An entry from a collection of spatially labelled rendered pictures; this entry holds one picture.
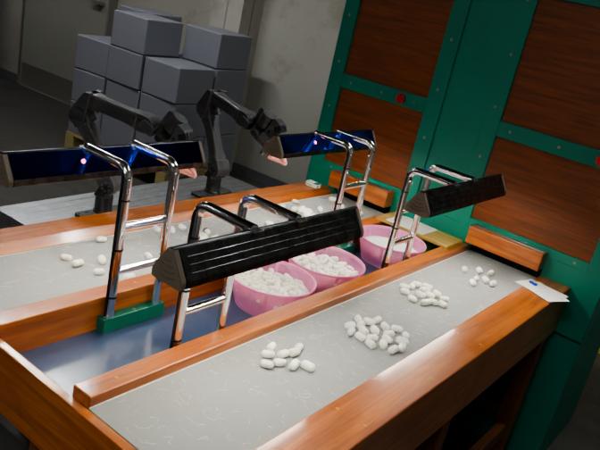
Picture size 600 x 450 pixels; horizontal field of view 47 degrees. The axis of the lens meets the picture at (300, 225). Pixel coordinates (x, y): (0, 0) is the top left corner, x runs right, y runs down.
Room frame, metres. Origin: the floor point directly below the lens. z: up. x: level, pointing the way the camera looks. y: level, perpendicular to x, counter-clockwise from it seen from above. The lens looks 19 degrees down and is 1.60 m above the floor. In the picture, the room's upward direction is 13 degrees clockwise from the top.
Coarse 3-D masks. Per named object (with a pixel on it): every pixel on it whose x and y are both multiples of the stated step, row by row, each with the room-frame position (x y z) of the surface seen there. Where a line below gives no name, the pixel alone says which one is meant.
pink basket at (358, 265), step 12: (312, 252) 2.24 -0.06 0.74; (324, 252) 2.25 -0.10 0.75; (336, 252) 2.25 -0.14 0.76; (348, 252) 2.24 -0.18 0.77; (300, 264) 2.03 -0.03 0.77; (348, 264) 2.21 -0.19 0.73; (360, 264) 2.18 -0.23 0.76; (312, 276) 2.01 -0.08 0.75; (324, 276) 2.00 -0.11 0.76; (336, 276) 2.00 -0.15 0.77; (348, 276) 2.03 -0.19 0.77; (360, 276) 2.09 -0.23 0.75; (324, 288) 2.02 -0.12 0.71
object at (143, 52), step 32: (128, 32) 4.97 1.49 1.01; (160, 32) 4.98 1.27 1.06; (192, 32) 5.16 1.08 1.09; (224, 32) 5.17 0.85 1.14; (96, 64) 5.12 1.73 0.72; (128, 64) 4.94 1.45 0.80; (160, 64) 4.79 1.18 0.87; (192, 64) 4.98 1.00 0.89; (224, 64) 5.08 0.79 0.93; (128, 96) 4.93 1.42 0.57; (160, 96) 4.76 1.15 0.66; (192, 96) 4.82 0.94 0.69; (128, 128) 4.90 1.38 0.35; (192, 128) 4.87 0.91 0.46; (224, 128) 5.19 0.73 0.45
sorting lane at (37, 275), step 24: (264, 216) 2.50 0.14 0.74; (144, 240) 2.01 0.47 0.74; (0, 264) 1.64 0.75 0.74; (24, 264) 1.67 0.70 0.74; (48, 264) 1.70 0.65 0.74; (96, 264) 1.77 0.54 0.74; (0, 288) 1.52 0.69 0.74; (24, 288) 1.54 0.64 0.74; (48, 288) 1.57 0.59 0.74; (72, 288) 1.60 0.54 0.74
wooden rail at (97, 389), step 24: (408, 264) 2.26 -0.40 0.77; (432, 264) 2.38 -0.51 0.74; (336, 288) 1.92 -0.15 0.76; (360, 288) 1.96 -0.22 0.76; (264, 312) 1.66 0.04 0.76; (288, 312) 1.69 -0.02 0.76; (312, 312) 1.76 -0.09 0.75; (216, 336) 1.48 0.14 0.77; (240, 336) 1.51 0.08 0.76; (144, 360) 1.31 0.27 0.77; (168, 360) 1.33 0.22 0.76; (192, 360) 1.37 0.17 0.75; (96, 384) 1.18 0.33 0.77; (120, 384) 1.20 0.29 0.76; (144, 384) 1.25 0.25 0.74
